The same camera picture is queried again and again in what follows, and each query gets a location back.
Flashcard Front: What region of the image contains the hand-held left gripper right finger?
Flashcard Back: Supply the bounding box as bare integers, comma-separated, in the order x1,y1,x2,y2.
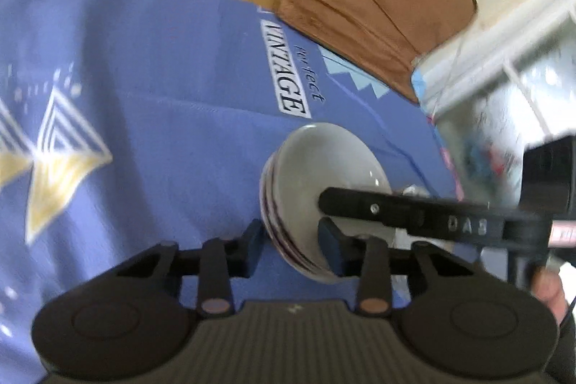
317,217,478,317

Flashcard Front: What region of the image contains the blue printed blanket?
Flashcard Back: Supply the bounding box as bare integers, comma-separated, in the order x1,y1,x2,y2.
0,0,464,384

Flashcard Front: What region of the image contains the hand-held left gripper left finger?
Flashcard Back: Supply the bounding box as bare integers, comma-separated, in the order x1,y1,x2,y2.
114,218,266,319

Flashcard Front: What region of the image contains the pink patterned cloth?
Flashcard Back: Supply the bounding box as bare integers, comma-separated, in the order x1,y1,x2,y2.
423,114,466,200

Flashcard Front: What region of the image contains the brown cushion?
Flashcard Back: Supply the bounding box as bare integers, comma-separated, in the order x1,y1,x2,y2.
276,0,478,105

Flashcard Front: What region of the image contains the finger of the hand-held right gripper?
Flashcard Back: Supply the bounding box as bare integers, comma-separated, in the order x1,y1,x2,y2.
318,186,435,238

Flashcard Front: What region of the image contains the white printed plate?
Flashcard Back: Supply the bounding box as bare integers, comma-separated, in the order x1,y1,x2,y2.
260,168,325,279
264,161,331,281

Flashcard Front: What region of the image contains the person's right hand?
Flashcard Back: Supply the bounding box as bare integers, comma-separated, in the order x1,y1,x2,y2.
530,265,576,333

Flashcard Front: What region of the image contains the white furniture frame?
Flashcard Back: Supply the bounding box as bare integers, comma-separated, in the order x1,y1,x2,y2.
411,0,576,209

